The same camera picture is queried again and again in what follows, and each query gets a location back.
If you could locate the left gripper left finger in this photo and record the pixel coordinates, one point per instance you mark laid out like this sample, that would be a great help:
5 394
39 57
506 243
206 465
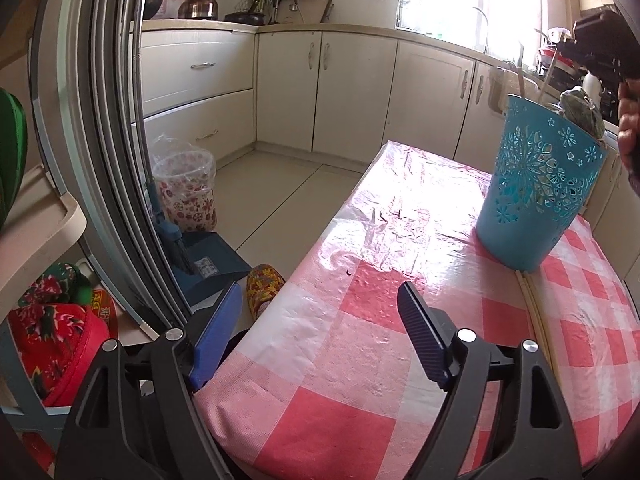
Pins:
210 330

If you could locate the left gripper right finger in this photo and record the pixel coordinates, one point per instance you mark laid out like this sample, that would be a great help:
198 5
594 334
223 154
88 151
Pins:
426 329

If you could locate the person's right hand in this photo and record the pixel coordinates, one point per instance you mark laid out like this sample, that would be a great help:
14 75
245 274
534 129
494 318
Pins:
628 125

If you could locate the white thermos jug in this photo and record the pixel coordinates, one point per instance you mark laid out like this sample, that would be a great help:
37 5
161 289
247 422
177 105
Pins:
593 87

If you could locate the floral slipper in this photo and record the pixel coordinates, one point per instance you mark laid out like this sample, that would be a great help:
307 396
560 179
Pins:
262 284

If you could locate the green vegetable bag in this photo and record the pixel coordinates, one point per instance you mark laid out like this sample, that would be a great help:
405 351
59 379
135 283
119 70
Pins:
578 108

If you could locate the blue dustpan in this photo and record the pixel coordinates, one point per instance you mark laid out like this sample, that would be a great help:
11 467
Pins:
203 263

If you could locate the wooden chopstick pair left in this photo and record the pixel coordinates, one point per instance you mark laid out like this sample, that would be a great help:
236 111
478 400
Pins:
536 315

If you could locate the pink checkered tablecloth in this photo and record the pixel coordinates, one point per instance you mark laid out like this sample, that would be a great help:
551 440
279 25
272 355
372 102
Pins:
399 341

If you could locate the floral waste bin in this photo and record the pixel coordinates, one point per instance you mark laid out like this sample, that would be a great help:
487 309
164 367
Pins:
185 181

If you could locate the green round object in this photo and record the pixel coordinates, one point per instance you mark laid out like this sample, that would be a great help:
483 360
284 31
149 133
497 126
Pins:
13 150

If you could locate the black wok pan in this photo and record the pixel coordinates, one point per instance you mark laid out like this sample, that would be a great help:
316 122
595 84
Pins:
246 18

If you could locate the steel kettle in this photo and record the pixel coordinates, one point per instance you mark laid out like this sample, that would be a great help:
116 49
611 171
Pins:
198 10

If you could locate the refrigerator door edge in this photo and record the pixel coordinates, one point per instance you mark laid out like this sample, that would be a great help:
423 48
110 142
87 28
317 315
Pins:
81 61

